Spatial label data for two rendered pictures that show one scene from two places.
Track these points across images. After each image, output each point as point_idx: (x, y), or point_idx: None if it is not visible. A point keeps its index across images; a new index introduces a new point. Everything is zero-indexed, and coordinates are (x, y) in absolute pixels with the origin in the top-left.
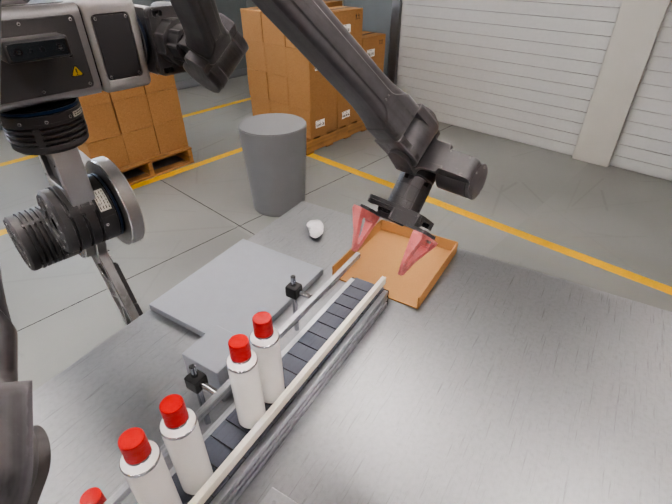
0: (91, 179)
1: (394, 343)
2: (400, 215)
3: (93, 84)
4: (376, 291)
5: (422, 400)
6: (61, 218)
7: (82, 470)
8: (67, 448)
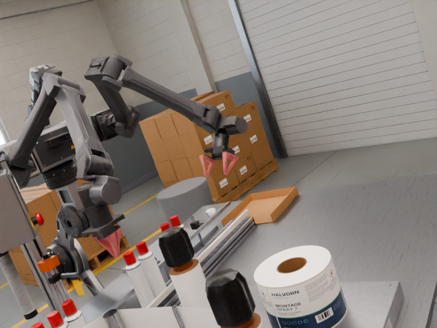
0: None
1: (259, 237)
2: (216, 150)
3: None
4: (243, 216)
5: (274, 250)
6: (74, 215)
7: None
8: None
